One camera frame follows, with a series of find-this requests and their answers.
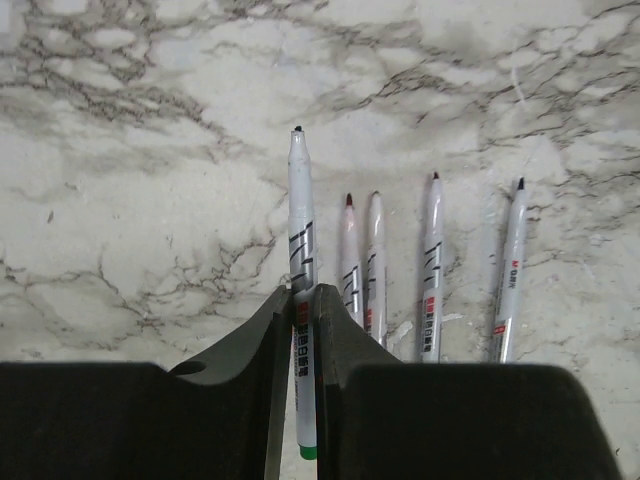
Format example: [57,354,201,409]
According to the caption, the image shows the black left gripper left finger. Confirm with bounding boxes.
[1,287,291,479]

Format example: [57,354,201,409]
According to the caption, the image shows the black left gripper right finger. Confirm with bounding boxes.
[313,284,620,479]

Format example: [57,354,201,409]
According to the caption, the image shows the white marker red end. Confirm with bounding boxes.
[341,193,364,327]

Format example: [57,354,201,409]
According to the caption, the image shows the white marker green end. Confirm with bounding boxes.
[288,126,318,461]

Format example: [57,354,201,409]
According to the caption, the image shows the white marker orange end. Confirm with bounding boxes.
[367,191,387,348]

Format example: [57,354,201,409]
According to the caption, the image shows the white marker purple end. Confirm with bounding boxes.
[420,172,444,363]

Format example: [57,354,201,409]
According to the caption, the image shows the white marker blue end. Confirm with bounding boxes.
[490,177,527,363]

